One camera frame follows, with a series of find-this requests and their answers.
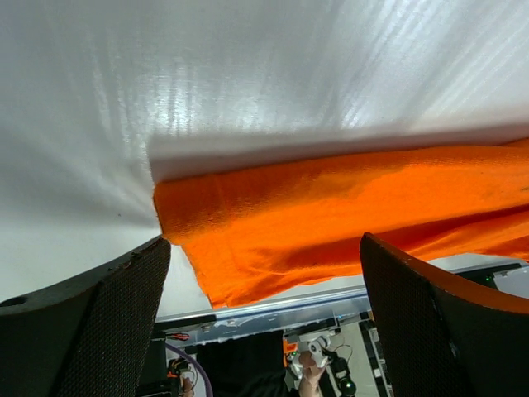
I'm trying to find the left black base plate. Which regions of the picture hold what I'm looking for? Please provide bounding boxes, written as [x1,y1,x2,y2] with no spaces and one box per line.
[151,314,217,340]

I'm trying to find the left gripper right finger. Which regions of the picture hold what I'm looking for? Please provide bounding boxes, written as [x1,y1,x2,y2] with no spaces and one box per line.
[360,233,528,396]

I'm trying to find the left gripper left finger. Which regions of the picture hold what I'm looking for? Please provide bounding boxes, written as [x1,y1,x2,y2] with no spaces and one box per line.
[1,237,170,396]

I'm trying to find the aluminium mounting rail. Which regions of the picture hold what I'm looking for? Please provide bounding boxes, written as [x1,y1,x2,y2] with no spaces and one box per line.
[155,285,373,336]

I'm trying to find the background person hand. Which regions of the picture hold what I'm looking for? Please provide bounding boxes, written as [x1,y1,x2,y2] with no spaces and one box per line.
[298,352,326,397]

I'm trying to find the orange t shirt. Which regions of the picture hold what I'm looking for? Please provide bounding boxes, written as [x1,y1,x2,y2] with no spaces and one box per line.
[154,140,528,309]

